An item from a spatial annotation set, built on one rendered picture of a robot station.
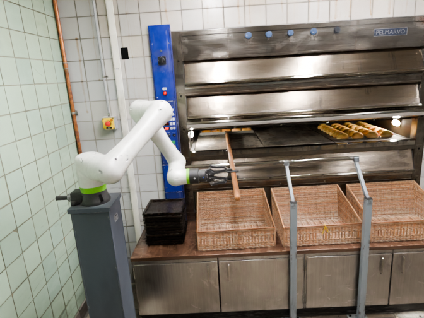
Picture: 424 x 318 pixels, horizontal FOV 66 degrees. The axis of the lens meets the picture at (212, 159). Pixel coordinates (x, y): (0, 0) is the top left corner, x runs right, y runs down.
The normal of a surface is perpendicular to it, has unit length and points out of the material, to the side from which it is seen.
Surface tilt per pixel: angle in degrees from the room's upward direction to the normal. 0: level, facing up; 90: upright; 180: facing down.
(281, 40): 90
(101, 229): 90
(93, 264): 90
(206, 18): 90
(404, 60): 70
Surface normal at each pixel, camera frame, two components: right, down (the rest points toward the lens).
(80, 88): -0.01, 0.25
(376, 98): -0.04, -0.11
